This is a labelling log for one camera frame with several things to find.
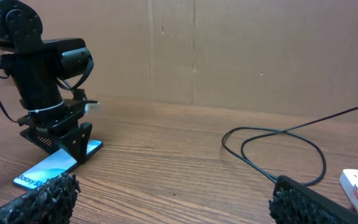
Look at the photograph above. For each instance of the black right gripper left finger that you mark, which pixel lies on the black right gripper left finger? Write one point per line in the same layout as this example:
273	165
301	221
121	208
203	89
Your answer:
52	202

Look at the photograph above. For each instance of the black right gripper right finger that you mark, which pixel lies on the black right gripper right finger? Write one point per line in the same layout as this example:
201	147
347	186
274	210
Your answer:
295	203

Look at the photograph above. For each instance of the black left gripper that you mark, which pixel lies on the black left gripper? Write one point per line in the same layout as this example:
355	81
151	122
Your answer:
40	69

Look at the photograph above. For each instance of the Galaxy S24 smartphone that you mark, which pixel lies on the Galaxy S24 smartphone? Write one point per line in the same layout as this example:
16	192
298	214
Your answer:
55	164

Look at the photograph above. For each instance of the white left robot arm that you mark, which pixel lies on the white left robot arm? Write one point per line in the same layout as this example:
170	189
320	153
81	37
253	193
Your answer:
19	23

